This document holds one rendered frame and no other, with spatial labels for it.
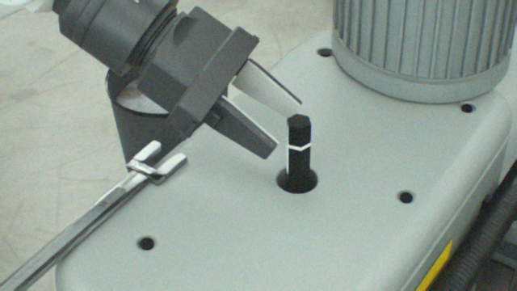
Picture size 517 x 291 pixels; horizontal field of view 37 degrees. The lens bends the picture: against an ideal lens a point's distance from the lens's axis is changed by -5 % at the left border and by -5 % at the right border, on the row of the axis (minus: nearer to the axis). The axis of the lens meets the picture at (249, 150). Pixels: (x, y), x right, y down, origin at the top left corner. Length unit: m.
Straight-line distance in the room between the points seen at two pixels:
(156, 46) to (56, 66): 3.70
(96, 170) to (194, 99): 3.01
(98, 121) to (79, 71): 0.46
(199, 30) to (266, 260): 0.20
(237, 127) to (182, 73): 0.06
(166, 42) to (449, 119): 0.30
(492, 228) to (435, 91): 0.15
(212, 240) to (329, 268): 0.10
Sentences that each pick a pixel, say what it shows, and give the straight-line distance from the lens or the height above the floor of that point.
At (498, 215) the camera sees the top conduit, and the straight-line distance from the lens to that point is 0.84.
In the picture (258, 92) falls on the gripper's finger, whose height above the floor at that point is 1.96.
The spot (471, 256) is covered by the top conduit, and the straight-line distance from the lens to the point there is 0.79.
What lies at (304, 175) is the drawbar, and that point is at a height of 1.90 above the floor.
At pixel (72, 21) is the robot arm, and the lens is 0.67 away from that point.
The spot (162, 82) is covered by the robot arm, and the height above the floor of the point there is 2.00.
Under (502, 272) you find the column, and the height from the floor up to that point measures 1.49.
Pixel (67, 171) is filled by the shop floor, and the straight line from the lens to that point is 3.66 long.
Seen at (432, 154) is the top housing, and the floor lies 1.89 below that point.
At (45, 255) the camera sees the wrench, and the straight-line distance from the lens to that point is 0.67.
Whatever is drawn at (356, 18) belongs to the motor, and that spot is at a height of 1.97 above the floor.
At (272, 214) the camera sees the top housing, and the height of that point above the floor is 1.89.
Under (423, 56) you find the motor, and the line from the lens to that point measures 0.79.
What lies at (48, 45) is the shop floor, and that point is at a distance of 4.54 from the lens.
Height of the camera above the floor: 2.38
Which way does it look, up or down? 41 degrees down
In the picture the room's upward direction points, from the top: 2 degrees counter-clockwise
